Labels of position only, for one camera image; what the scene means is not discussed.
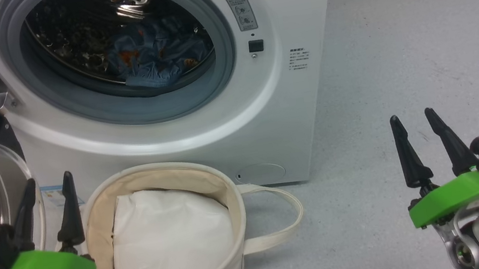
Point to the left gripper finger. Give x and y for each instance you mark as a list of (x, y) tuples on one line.
[(24, 219), (70, 221)]

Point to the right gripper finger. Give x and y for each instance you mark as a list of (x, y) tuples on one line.
[(411, 159), (456, 151)]

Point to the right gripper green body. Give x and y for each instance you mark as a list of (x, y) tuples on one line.
[(454, 198)]

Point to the blue patterned garment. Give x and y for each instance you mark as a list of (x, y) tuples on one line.
[(157, 51)]

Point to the white front-load washing machine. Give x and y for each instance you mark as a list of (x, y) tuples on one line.
[(265, 115)]

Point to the stainless steel washing machine drum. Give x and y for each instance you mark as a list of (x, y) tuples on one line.
[(67, 36)]

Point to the black door latch socket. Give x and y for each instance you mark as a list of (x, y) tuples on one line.
[(256, 46)]

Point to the blue energy label sticker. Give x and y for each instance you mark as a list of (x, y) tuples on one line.
[(51, 195)]

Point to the white cloth in basket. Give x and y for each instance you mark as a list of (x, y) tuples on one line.
[(168, 234)]

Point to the round drain filter cover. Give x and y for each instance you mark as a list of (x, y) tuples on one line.
[(263, 173)]

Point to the grey warning sticker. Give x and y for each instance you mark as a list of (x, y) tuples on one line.
[(239, 8)]

